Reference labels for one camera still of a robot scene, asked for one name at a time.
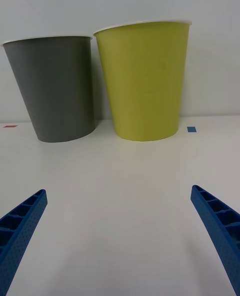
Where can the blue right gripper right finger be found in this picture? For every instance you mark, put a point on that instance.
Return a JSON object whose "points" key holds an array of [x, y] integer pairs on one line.
{"points": [[220, 228]]}

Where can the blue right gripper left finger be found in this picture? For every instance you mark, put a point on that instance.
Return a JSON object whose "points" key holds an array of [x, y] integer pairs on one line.
{"points": [[22, 236]]}

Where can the grey plastic waste bin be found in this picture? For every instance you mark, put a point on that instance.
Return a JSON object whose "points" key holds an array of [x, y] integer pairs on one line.
{"points": [[57, 88]]}

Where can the yellow-green plastic waste bin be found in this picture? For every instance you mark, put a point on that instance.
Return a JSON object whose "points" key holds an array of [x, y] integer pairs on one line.
{"points": [[145, 88]]}

